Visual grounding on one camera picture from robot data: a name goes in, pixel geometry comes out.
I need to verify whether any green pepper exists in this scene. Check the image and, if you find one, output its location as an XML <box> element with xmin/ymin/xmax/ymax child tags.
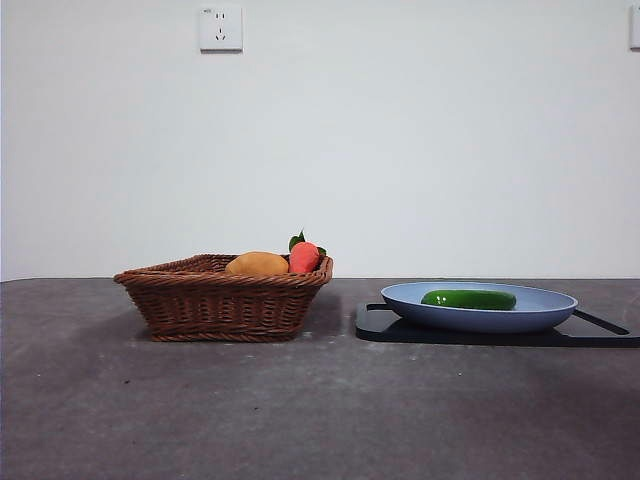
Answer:
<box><xmin>420</xmin><ymin>289</ymin><xmax>517</xmax><ymax>311</ymax></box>

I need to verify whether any blue round plate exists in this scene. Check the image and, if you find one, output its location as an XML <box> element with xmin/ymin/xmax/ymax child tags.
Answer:
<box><xmin>380</xmin><ymin>281</ymin><xmax>579</xmax><ymax>335</ymax></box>

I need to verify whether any orange carrot with green leaves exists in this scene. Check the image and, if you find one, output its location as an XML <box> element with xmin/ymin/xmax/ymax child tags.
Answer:
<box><xmin>287</xmin><ymin>228</ymin><xmax>328</xmax><ymax>274</ymax></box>

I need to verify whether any brown potato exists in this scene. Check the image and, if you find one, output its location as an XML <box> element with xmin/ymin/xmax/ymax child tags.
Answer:
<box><xmin>224</xmin><ymin>250</ymin><xmax>290</xmax><ymax>275</ymax></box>

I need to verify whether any black flat tray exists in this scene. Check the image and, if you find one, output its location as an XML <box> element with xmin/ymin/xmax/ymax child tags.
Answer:
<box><xmin>355</xmin><ymin>302</ymin><xmax>640</xmax><ymax>349</ymax></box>

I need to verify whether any brown wicker basket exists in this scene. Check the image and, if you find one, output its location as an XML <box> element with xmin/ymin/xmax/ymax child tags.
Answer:
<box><xmin>112</xmin><ymin>253</ymin><xmax>335</xmax><ymax>343</ymax></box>

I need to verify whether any white wall socket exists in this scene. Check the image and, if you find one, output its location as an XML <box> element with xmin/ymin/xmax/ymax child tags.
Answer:
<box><xmin>199</xmin><ymin>5</ymin><xmax>244</xmax><ymax>53</ymax></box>

